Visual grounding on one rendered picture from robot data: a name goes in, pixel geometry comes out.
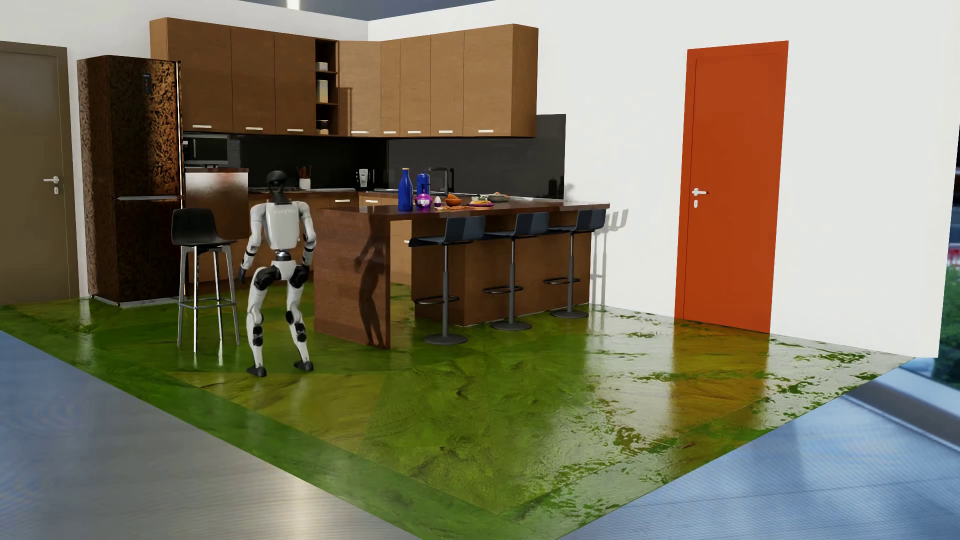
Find black stool with metal legs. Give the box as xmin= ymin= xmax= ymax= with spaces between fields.
xmin=171 ymin=207 xmax=243 ymax=351

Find white and black left robot leg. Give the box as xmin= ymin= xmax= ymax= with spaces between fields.
xmin=246 ymin=262 xmax=283 ymax=378

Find white and black robot leg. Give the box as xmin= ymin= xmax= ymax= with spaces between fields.
xmin=284 ymin=262 xmax=316 ymax=373
xmin=246 ymin=262 xmax=283 ymax=378

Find brown wooden kitchen island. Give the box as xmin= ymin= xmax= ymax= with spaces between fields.
xmin=313 ymin=198 xmax=611 ymax=351

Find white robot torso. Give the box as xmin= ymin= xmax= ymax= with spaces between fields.
xmin=263 ymin=201 xmax=304 ymax=264

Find white and black right robot leg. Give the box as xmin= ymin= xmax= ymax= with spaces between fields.
xmin=284 ymin=262 xmax=316 ymax=373

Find white humanoid robot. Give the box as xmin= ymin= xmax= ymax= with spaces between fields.
xmin=247 ymin=187 xmax=415 ymax=288

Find stainless steel dishwasher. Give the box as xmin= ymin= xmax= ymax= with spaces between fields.
xmin=184 ymin=168 xmax=250 ymax=285

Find black microwave oven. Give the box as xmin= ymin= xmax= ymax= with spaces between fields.
xmin=182 ymin=133 xmax=242 ymax=169

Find dark brown patterned refrigerator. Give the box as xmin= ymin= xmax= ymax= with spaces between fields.
xmin=77 ymin=54 xmax=186 ymax=309

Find grey brown door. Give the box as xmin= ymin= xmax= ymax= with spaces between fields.
xmin=0 ymin=41 xmax=81 ymax=306

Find orange door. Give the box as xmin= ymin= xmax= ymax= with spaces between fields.
xmin=674 ymin=40 xmax=790 ymax=336

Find black pedestal bar stool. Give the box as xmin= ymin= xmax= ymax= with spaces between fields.
xmin=543 ymin=207 xmax=608 ymax=321
xmin=408 ymin=215 xmax=487 ymax=347
xmin=482 ymin=211 xmax=552 ymax=333

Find brown wooden wall cabinets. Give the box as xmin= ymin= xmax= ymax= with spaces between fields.
xmin=149 ymin=17 xmax=540 ymax=140

